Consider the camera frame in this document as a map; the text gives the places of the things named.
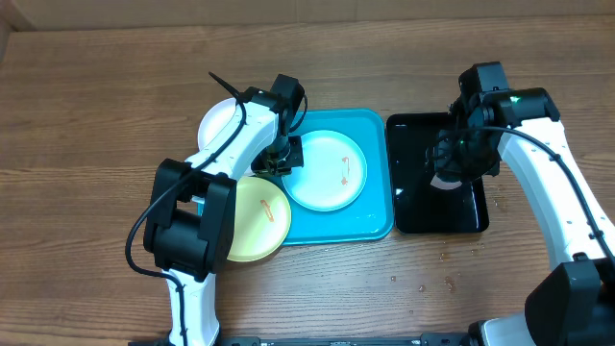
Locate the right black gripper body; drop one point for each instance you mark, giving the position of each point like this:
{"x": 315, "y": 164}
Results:
{"x": 470, "y": 158}

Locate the green dish sponge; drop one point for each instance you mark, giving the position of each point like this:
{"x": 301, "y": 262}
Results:
{"x": 437, "y": 182}

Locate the light blue round plate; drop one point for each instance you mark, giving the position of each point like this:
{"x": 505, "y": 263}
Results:
{"x": 333, "y": 175}

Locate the white round plate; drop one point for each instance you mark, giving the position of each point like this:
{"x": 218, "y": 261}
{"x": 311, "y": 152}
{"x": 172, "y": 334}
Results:
{"x": 218, "y": 124}

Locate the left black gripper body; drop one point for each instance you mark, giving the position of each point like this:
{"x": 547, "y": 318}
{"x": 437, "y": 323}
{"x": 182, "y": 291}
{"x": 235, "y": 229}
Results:
{"x": 280, "y": 158}

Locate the teal plastic tray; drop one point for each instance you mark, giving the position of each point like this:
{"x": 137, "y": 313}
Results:
{"x": 370, "y": 216}

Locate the black plastic water tray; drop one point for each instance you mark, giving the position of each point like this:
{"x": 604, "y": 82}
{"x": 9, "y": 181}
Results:
{"x": 419, "y": 206}

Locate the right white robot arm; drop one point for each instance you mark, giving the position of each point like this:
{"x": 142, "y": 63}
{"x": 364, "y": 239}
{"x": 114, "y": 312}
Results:
{"x": 574, "y": 305}

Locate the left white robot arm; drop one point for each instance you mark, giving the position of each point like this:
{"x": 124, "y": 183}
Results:
{"x": 189, "y": 223}

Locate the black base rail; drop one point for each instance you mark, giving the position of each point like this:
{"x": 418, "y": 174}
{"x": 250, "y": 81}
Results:
{"x": 426, "y": 339}

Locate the yellow-green round plate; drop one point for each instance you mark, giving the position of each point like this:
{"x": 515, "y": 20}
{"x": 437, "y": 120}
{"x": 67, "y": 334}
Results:
{"x": 262, "y": 220}

